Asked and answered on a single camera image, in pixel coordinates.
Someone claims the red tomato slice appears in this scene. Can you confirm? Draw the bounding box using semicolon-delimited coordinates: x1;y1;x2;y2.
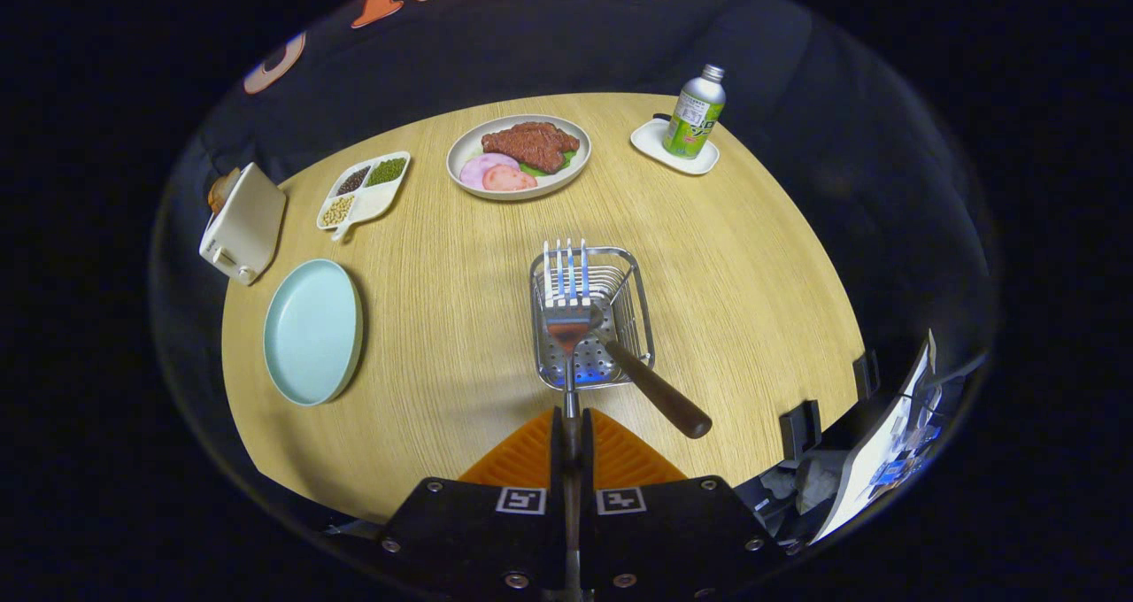
482;164;538;192

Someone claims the black backdrop cloth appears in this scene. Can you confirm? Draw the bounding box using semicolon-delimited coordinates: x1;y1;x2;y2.
150;0;1001;532

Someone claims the metal wire basket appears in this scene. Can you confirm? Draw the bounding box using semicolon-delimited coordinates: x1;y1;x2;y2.
529;246;656;392

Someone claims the brown steak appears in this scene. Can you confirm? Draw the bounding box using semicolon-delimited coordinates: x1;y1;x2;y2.
482;121;581;174

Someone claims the black table clamp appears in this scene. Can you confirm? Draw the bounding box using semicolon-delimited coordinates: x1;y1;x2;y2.
779;400;822;461
852;350;882;401

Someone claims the pink ham slice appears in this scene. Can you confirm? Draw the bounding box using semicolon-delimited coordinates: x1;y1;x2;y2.
459;153;521;190

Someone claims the green and silver bottle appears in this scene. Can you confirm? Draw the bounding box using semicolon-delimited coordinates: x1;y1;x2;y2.
662;64;727;159

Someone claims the metal fork with brown handle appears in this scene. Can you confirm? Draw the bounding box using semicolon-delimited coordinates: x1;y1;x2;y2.
542;239;607;461

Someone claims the white coaster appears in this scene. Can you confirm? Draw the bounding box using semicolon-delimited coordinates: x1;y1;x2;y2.
630;117;721;176

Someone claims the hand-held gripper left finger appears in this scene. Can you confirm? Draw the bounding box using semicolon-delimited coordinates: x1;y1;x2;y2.
381;407;572;598

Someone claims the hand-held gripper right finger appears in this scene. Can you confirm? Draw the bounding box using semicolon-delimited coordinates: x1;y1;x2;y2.
571;407;789;598

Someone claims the brown toast slice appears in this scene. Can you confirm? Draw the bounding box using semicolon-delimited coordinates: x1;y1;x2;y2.
208;167;242;215

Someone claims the pale green round plate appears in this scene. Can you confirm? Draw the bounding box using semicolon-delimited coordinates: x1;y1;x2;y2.
263;259;365;407

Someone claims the cream toaster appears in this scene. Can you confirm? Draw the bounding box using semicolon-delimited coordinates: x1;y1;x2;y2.
199;162;288;286

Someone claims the white flat panel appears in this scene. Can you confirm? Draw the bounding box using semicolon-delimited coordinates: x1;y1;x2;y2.
810;332;944;545

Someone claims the green lettuce leaf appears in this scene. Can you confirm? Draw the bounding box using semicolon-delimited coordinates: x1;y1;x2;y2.
520;150;578;177

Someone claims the metal spoon with brown handle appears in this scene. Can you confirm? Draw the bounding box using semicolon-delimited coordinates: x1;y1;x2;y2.
584;305;713;440

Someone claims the beige round plate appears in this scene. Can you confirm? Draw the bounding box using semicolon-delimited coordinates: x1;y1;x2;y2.
446;114;592;201

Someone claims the white divided dish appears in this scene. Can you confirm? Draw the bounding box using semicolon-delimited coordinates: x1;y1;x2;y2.
316;150;412;243

